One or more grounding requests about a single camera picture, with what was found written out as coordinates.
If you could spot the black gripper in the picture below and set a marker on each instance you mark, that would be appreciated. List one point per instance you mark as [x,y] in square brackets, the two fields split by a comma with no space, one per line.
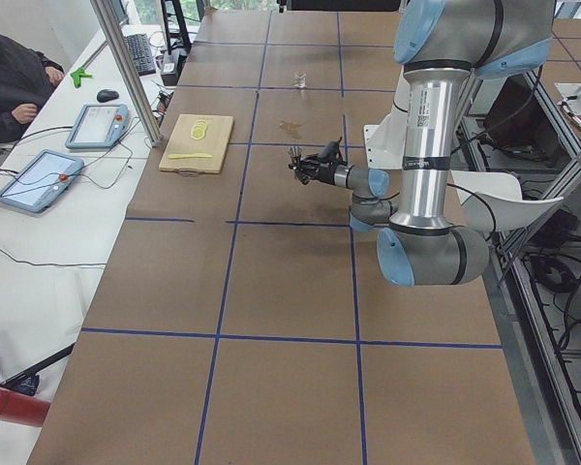
[322,173]

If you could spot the clear glass shaker cup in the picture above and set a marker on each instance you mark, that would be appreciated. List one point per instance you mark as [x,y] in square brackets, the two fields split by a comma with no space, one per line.
[299,80]

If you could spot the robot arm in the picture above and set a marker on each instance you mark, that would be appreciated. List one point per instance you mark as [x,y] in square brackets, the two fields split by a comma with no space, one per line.
[439,44]

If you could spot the yellow plastic knife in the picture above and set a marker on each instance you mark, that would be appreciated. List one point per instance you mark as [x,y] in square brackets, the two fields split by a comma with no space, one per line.
[194,155]

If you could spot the bamboo cutting board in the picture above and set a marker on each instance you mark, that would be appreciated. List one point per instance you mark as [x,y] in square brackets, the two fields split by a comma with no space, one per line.
[216,143]

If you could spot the white plastic chair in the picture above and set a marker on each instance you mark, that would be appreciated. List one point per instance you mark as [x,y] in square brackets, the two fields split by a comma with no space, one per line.
[492,201]

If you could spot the black keyboard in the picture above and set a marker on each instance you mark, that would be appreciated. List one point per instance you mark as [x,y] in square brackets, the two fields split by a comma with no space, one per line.
[141,54]

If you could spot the grey teach pendant far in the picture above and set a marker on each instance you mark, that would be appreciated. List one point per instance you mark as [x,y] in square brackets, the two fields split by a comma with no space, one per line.
[98,127]

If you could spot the grey teach pendant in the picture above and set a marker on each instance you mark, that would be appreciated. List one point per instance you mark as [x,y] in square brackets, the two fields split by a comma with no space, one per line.
[40,183]
[98,127]

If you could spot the black computer mouse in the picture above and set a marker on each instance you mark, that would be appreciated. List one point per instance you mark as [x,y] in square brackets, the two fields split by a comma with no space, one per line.
[107,95]

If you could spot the green plastic clamp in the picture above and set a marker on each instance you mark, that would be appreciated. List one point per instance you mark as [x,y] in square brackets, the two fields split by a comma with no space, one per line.
[78,76]

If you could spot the grey teach pendant near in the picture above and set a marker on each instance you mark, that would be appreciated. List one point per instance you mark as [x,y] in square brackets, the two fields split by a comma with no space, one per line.
[40,183]

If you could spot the seated person black jacket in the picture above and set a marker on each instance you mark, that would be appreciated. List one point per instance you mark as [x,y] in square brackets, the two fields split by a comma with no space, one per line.
[27,80]

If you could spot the red cylinder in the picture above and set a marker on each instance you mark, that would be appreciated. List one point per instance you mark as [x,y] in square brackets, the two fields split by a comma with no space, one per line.
[22,409]

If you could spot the aluminium frame post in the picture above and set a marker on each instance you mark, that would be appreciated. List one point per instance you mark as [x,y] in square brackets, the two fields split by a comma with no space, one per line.
[115,40]

